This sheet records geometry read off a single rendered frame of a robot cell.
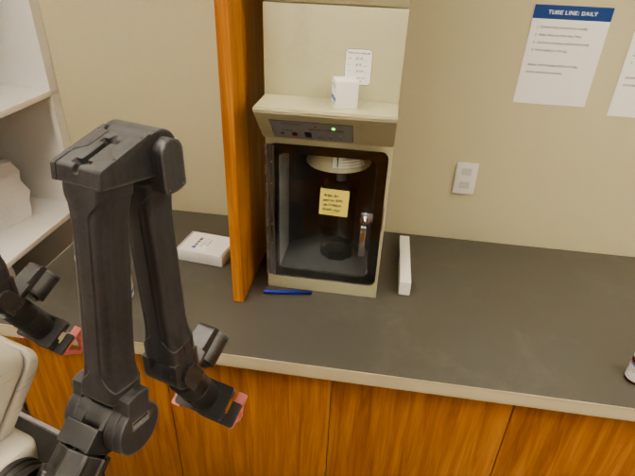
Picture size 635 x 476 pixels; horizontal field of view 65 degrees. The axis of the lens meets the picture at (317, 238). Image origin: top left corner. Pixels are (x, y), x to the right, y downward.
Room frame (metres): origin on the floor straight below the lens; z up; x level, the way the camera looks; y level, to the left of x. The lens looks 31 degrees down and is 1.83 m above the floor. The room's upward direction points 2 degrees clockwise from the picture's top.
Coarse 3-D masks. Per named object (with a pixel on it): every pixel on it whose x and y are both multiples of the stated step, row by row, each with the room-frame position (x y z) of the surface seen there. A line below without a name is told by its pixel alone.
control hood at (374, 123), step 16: (272, 96) 1.17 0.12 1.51; (288, 96) 1.18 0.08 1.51; (304, 96) 1.19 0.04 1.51; (256, 112) 1.09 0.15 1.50; (272, 112) 1.08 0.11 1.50; (288, 112) 1.08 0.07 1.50; (304, 112) 1.07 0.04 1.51; (320, 112) 1.07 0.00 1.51; (336, 112) 1.07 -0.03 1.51; (352, 112) 1.07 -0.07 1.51; (368, 112) 1.08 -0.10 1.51; (384, 112) 1.08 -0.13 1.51; (368, 128) 1.08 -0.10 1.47; (384, 128) 1.08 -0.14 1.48; (368, 144) 1.14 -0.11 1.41; (384, 144) 1.13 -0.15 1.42
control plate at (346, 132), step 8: (272, 120) 1.11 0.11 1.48; (280, 120) 1.10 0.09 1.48; (272, 128) 1.14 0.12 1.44; (280, 128) 1.13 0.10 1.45; (288, 128) 1.13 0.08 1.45; (296, 128) 1.12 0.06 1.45; (304, 128) 1.12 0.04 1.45; (312, 128) 1.11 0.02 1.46; (320, 128) 1.11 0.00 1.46; (328, 128) 1.10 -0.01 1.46; (336, 128) 1.10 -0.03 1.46; (344, 128) 1.10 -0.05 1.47; (352, 128) 1.09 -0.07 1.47; (280, 136) 1.16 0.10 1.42; (288, 136) 1.16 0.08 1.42; (296, 136) 1.15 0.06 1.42; (304, 136) 1.15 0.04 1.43; (312, 136) 1.14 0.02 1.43; (320, 136) 1.14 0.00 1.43; (336, 136) 1.13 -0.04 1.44; (344, 136) 1.12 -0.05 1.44; (352, 136) 1.12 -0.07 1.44
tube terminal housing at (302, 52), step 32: (288, 32) 1.20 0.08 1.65; (320, 32) 1.19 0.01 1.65; (352, 32) 1.18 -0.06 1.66; (384, 32) 1.17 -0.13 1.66; (288, 64) 1.19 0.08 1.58; (320, 64) 1.19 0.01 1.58; (384, 64) 1.17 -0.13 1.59; (320, 96) 1.19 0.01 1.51; (384, 96) 1.17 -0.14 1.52; (384, 224) 1.16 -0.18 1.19; (320, 288) 1.18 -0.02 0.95; (352, 288) 1.17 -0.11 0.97
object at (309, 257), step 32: (288, 160) 1.18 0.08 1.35; (320, 160) 1.17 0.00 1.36; (352, 160) 1.16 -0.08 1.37; (384, 160) 1.15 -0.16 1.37; (288, 192) 1.18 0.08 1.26; (352, 192) 1.16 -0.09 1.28; (384, 192) 1.15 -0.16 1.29; (288, 224) 1.18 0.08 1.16; (320, 224) 1.17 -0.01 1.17; (352, 224) 1.16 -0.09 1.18; (288, 256) 1.18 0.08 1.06; (320, 256) 1.17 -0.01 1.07; (352, 256) 1.16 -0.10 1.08
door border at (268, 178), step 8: (272, 144) 1.19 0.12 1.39; (272, 152) 1.19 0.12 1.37; (272, 160) 1.19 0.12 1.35; (272, 168) 1.19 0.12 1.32; (272, 176) 1.19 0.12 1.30; (272, 184) 1.19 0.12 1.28; (272, 192) 1.19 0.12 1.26; (272, 200) 1.19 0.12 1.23; (272, 208) 1.19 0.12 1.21; (272, 216) 1.19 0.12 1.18; (272, 224) 1.19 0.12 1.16; (272, 232) 1.19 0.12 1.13; (272, 240) 1.19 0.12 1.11; (272, 248) 1.19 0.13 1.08; (272, 256) 1.19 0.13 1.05; (272, 264) 1.19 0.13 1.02; (272, 272) 1.19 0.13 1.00
